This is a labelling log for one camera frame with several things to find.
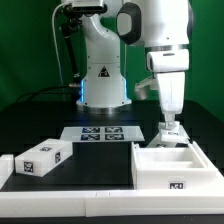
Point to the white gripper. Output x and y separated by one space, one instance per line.
169 69

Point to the white door panel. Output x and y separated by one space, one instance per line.
169 135

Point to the white cabinet body box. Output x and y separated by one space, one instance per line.
173 168

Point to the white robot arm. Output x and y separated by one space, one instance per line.
161 27

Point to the white cabinet top block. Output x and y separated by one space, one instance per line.
44 157

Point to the white marker tag sheet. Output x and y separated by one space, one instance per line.
102 134

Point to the white fence rail frame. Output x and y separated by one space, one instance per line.
107 203

